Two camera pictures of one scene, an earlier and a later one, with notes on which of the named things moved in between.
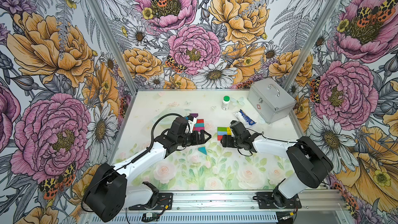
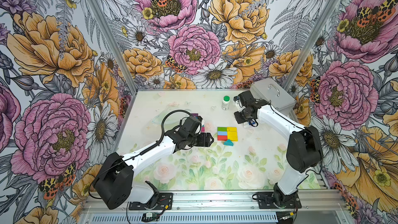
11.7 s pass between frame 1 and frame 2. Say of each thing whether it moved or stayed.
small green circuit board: stayed
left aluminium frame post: stayed
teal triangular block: moved
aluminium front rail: stayed
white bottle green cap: stayed
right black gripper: moved
